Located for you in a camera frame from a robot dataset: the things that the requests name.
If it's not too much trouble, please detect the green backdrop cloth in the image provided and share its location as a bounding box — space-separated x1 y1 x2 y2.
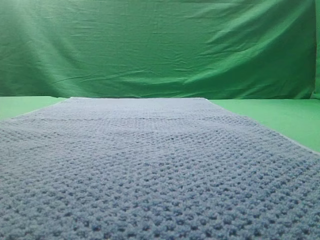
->
0 0 320 100

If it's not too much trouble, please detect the blue waffle-weave towel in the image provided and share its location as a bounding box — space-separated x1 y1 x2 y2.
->
0 98 320 240

